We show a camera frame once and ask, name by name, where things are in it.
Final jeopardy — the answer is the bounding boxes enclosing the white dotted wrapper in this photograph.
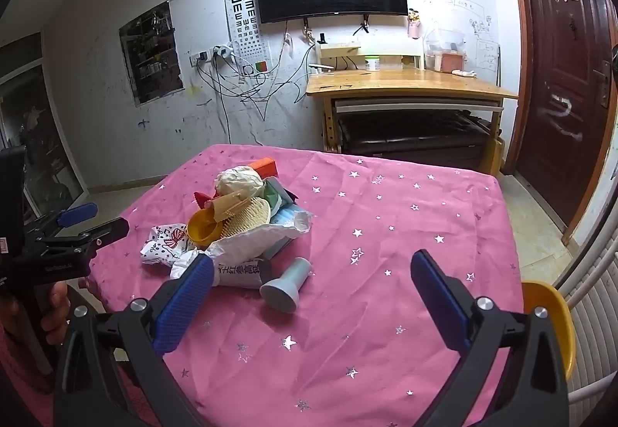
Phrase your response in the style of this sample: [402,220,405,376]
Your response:
[141,224,194,266]

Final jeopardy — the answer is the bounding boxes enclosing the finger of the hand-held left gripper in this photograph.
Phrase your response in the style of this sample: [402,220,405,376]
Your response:
[26,203,98,242]
[34,217,130,260]

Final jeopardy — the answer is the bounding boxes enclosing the yellow plastic chair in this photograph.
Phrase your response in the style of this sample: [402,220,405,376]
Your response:
[521,281,577,382]

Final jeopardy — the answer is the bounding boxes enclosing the blue face mask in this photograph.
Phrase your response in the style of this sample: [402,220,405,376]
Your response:
[270,207,310,228]

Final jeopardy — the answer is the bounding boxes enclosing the dark brown door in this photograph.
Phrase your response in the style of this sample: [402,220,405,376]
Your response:
[502,0,618,245]

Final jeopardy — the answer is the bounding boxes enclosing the beige round hairbrush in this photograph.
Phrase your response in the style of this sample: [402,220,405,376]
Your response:
[223,196,272,240]

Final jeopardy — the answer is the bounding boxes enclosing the open wall niche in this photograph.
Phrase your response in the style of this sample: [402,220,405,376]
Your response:
[119,0,186,107]

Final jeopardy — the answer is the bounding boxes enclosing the pink star tablecloth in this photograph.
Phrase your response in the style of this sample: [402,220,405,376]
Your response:
[80,144,527,427]

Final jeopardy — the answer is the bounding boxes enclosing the eye chart poster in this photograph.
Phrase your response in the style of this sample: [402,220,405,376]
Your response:
[223,0,269,78]

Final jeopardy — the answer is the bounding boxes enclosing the white desk shelf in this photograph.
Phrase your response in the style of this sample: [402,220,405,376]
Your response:
[316,42,426,71]

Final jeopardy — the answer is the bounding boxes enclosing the person's left hand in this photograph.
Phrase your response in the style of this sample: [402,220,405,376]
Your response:
[40,281,91,347]

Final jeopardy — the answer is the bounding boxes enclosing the crumpled white paper bag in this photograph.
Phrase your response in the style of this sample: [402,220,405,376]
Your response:
[169,220,310,281]

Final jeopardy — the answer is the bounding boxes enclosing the yellow plastic cup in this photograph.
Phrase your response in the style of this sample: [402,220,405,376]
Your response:
[187,209,226,245]

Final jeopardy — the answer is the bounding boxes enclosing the white printed packet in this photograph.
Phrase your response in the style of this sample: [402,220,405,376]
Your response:
[212,258,272,291]

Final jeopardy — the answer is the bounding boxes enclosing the glass sliding door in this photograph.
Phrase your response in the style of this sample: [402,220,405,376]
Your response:
[0,33,88,226]

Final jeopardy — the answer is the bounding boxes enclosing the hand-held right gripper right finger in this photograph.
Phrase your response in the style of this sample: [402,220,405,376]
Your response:
[410,249,571,427]

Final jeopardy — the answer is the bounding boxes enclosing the orange cardboard box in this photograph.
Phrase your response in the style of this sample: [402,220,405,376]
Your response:
[248,158,280,178]

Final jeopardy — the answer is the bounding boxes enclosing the clear plastic storage box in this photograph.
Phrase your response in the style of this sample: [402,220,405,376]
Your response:
[424,28,467,72]

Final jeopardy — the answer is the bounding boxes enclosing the black leather bench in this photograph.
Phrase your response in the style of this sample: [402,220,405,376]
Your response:
[338,110,494,170]

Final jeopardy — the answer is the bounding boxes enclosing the tangle of black cables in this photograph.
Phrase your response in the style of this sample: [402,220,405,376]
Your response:
[195,19,368,144]

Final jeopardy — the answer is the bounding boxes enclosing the wooden desk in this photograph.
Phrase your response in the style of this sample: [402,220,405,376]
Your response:
[306,68,520,175]

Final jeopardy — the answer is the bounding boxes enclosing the crumpled beige paper ball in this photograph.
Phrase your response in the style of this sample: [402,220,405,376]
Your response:
[215,165,266,201]

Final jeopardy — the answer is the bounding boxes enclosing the grey plastic funnel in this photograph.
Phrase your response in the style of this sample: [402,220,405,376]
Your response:
[260,257,312,314]

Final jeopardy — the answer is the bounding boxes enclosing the small beige comb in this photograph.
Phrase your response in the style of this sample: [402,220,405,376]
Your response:
[212,194,257,221]

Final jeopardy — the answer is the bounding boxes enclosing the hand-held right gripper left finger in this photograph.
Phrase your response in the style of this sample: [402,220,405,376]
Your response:
[53,254,216,427]

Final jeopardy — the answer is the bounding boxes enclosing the white power strip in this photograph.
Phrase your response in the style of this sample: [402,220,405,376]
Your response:
[190,45,236,68]

